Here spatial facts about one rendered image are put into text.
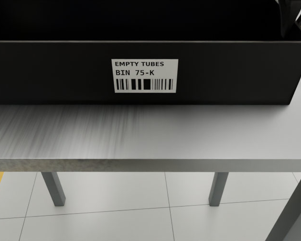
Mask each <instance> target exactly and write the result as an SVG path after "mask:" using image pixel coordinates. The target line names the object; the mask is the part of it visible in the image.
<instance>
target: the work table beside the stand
mask: <svg viewBox="0 0 301 241"><path fill-rule="evenodd" d="M0 172H41V174H42V176H43V179H44V181H45V184H46V186H47V188H48V191H49V193H50V196H51V198H52V201H53V203H54V206H64V205H65V199H66V197H65V194H64V191H63V188H62V186H61V183H60V180H59V177H58V174H57V172H215V174H214V178H213V182H212V186H211V190H210V194H209V198H208V199H209V205H210V206H211V207H218V206H219V204H220V201H221V198H222V194H223V191H224V188H225V185H226V181H227V177H228V174H229V172H301V79H300V81H299V83H298V86H297V88H296V90H295V93H294V95H293V98H292V100H291V102H290V104H289V105H0ZM265 241H301V180H300V181H299V183H298V185H297V186H296V188H295V190H294V192H293V193H292V195H291V197H290V198H289V200H288V202H287V204H286V206H285V207H284V209H283V211H282V212H281V214H280V216H279V217H278V219H277V221H276V223H275V224H274V226H273V228H272V229H271V231H270V233H269V235H268V236H267V238H266V240H265Z"/></svg>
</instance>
